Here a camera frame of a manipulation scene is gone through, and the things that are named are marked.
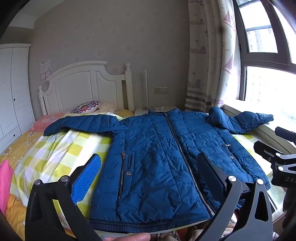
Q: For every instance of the dark framed window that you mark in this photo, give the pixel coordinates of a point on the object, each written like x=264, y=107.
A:
x=266, y=58

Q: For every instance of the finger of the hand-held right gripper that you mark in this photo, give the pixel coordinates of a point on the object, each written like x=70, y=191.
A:
x=285, y=135
x=266, y=150

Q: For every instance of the patterned purple pillow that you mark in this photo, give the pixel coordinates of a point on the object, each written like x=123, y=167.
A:
x=85, y=107

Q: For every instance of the pink cloth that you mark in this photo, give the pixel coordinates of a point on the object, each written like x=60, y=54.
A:
x=5, y=183

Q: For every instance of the white wooden headboard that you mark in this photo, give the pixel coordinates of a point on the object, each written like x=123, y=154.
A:
x=78, y=85

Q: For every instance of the yellow pillow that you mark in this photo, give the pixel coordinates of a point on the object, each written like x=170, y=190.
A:
x=126, y=112

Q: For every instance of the person's left hand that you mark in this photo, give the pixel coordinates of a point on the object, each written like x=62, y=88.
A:
x=129, y=237

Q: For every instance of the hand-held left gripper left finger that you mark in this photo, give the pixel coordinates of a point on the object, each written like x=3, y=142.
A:
x=88, y=175

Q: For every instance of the thin white lamp pole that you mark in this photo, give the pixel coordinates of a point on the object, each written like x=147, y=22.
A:
x=146, y=90

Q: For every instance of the cream window ledge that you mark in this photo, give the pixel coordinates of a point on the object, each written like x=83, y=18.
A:
x=266, y=132

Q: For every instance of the orange floral bedsheet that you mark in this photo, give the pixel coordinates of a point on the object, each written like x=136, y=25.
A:
x=27, y=136

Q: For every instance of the yellow white checkered blanket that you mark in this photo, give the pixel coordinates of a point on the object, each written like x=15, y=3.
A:
x=76, y=148

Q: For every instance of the white wardrobe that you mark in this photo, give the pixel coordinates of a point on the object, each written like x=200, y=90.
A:
x=13, y=92

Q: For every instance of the wall socket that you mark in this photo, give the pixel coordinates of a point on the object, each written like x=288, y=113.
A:
x=161, y=90

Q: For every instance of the printed cream curtain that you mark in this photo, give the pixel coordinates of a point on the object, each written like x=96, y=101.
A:
x=208, y=58

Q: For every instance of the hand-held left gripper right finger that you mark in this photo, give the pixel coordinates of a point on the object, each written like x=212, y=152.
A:
x=214, y=172

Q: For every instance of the white wall paper notice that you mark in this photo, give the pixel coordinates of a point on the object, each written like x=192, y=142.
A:
x=45, y=69

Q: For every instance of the pale cream pillow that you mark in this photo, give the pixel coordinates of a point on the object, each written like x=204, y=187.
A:
x=108, y=106

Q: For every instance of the blue quilted jacket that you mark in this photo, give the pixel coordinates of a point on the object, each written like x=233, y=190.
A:
x=157, y=162

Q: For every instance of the white nightstand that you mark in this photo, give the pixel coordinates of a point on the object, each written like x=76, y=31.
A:
x=157, y=108

